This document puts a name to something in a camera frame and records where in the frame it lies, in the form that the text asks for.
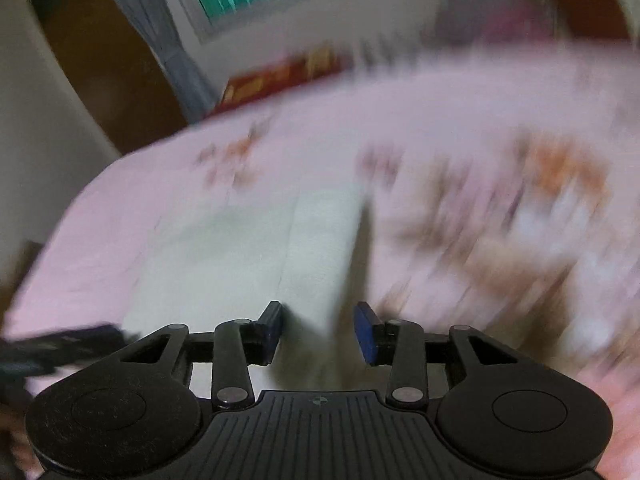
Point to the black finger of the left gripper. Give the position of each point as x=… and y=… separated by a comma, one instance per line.
x=42, y=355

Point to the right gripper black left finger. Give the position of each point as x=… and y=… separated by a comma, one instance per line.
x=174, y=366

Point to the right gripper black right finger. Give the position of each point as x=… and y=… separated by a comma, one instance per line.
x=408, y=350

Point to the pale green small cloth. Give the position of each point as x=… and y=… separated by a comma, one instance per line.
x=308, y=253

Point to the pile of folded clothes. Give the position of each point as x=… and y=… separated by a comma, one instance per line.
x=464, y=23

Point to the pink floral bed sheet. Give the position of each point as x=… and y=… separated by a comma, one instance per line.
x=502, y=192

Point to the dark brown wooden door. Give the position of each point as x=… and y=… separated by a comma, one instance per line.
x=112, y=70

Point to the red floral pillow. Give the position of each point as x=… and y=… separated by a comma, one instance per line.
x=297, y=70

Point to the grey striped pillow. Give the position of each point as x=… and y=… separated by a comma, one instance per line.
x=394, y=50

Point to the grey left curtain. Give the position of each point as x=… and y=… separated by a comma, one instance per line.
x=153, y=22

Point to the red heart-shaped headboard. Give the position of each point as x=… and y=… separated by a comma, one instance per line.
x=585, y=0

